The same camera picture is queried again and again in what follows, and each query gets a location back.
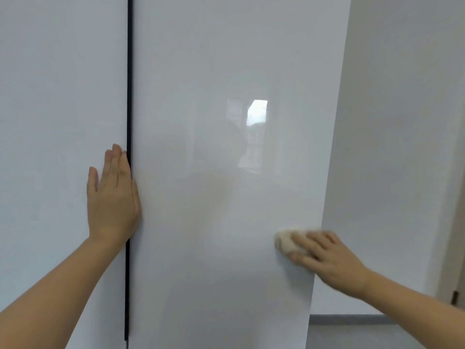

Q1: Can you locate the black cabinet door handle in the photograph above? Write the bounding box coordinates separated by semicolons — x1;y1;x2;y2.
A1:
124;0;134;342

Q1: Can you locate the person's right hand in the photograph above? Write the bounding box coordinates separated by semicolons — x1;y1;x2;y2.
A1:
289;230;372;301

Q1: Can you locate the beige cloth with teal edge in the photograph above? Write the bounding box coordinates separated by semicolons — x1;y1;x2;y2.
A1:
274;228;310;257

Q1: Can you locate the person's left forearm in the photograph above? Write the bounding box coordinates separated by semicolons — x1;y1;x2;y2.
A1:
0;234;128;349

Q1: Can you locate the grey wall skirting board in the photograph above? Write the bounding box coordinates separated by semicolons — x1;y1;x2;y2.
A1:
309;314;399;326

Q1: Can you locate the person's right forearm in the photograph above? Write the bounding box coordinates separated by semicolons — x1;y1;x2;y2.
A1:
357;269;465;349

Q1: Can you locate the person's left hand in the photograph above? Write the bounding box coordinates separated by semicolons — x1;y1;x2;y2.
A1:
86;143;143;248

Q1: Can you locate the beige room door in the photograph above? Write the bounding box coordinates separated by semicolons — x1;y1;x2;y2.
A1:
434;152;465;310

